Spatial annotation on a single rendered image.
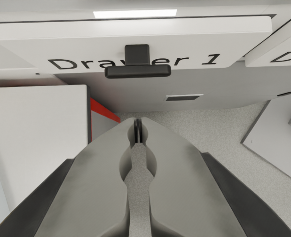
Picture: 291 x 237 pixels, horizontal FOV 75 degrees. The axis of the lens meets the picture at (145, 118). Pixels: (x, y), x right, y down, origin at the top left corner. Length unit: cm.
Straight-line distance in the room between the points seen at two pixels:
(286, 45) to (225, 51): 7
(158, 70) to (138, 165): 95
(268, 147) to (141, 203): 79
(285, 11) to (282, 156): 114
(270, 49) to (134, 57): 18
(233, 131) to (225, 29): 104
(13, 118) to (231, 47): 38
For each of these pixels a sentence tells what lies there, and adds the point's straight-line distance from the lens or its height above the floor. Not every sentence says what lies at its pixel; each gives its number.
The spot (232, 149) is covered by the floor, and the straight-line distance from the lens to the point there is 124.
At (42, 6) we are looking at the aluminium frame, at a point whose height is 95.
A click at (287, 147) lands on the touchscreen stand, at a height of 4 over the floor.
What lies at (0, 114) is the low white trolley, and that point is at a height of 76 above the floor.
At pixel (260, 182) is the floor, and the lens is 134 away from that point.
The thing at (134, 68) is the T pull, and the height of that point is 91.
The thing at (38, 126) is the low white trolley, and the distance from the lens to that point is 40.
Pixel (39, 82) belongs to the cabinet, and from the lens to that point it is 47.
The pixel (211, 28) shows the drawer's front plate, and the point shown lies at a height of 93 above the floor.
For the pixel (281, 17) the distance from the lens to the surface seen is 27.
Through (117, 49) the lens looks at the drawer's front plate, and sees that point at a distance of 24.
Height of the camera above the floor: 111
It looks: 85 degrees down
